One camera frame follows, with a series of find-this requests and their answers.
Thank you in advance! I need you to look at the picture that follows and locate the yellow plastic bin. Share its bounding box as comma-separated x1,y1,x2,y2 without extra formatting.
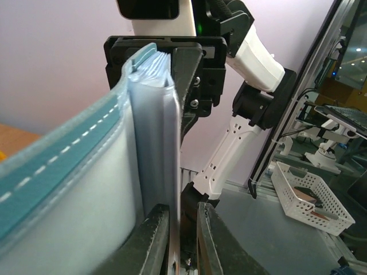
0,151,6,162

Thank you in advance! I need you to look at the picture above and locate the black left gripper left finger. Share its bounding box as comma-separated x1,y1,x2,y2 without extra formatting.
92,204,170,274

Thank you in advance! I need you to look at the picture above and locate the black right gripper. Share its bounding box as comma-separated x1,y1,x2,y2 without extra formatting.
103,36,227,140

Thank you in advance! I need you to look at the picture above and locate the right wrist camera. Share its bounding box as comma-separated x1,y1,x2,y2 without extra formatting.
116,0,197,37

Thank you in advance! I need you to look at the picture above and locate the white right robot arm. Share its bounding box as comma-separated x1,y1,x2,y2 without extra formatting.
104,1,296,218

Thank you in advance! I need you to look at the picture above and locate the teal card holder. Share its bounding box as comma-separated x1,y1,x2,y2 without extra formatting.
1,43,181,274

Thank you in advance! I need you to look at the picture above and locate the white perforated basket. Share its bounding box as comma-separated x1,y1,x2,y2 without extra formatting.
271,162,355,236

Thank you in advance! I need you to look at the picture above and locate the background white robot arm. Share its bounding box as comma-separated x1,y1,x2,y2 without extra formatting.
280,105,366,175

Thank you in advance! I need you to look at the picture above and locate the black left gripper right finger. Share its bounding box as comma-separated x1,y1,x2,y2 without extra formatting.
197,202,269,274

